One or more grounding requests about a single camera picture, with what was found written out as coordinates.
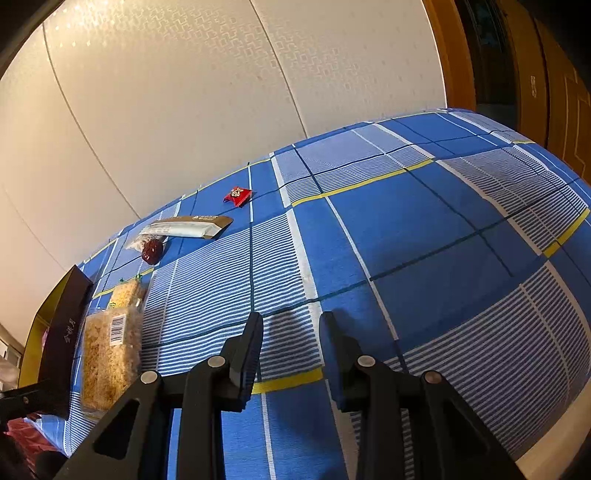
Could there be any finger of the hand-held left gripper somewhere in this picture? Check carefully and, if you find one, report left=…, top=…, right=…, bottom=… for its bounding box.
left=0, top=381, right=47, bottom=418

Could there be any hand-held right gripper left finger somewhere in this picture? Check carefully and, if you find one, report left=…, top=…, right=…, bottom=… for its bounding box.
left=53, top=311, right=265, bottom=480

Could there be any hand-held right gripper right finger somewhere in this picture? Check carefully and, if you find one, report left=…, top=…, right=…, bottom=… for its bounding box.
left=318, top=311, right=525, bottom=480

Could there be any dark box with gold interior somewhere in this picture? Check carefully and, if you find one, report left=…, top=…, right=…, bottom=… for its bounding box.
left=17, top=265, right=95, bottom=418

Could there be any clear rice cracker stick packet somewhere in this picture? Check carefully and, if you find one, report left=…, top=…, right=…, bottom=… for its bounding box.
left=80, top=307, right=145, bottom=412

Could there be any wafer packet with green ends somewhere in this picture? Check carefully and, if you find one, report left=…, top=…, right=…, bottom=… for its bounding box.
left=107, top=276, right=149, bottom=313

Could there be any red date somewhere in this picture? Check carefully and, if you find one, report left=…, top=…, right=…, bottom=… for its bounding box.
left=124, top=232, right=167, bottom=265

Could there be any long white and brown sachet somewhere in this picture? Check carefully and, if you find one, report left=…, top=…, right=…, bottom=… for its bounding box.
left=142, top=215, right=234, bottom=241

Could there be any small red candy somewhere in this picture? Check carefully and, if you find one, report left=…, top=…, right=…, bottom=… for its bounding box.
left=223, top=185, right=254, bottom=208

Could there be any red cloth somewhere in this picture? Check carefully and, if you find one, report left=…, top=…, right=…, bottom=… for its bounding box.
left=4, top=413, right=54, bottom=462

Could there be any wooden door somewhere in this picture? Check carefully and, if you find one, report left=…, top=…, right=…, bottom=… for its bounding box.
left=496, top=0, right=591, bottom=185

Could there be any wooden door frame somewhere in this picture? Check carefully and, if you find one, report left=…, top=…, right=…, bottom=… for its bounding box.
left=422, top=0, right=477, bottom=112

